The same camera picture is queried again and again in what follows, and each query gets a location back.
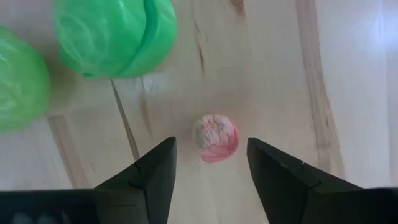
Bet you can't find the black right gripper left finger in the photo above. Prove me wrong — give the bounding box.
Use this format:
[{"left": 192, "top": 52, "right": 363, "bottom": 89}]
[{"left": 0, "top": 136, "right": 178, "bottom": 224}]

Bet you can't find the green toy cabbage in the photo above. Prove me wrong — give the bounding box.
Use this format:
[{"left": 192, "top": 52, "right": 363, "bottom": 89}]
[
  {"left": 0, "top": 25, "right": 52, "bottom": 134},
  {"left": 51, "top": 0, "right": 178, "bottom": 80}
]

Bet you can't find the pink white toy onion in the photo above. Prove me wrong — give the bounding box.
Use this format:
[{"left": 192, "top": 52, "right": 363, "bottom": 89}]
[{"left": 192, "top": 114, "right": 240, "bottom": 164}]

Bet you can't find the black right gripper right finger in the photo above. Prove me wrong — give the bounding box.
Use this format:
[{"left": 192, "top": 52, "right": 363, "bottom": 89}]
[{"left": 246, "top": 137, "right": 398, "bottom": 224}]

